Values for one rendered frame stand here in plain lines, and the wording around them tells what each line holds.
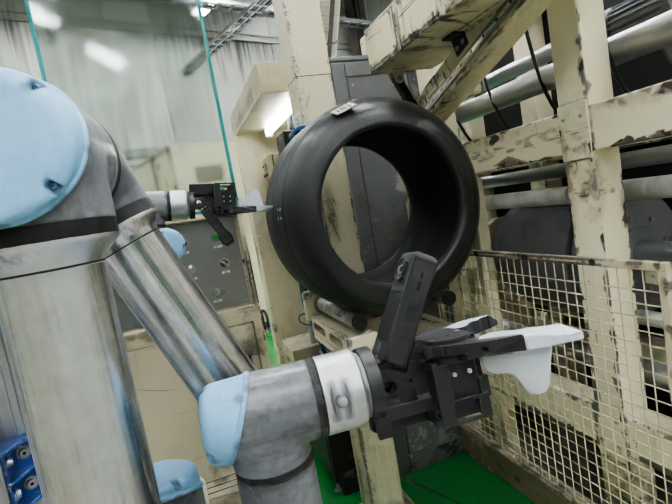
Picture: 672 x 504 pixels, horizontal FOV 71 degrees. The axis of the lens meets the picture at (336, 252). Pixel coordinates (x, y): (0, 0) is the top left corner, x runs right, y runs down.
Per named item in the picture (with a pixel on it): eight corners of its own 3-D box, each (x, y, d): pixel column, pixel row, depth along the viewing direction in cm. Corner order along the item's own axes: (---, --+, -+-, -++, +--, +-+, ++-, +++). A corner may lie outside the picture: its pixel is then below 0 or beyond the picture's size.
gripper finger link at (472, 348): (528, 344, 45) (440, 354, 49) (524, 326, 45) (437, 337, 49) (526, 357, 41) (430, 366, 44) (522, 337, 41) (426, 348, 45)
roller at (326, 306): (328, 309, 159) (315, 310, 157) (328, 296, 158) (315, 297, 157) (368, 330, 126) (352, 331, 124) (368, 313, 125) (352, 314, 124)
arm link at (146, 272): (14, 158, 54) (248, 475, 63) (-39, 143, 44) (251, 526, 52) (103, 108, 56) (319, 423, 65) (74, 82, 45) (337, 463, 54)
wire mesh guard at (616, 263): (455, 422, 183) (428, 247, 176) (459, 421, 183) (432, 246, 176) (698, 589, 98) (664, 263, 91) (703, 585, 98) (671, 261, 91)
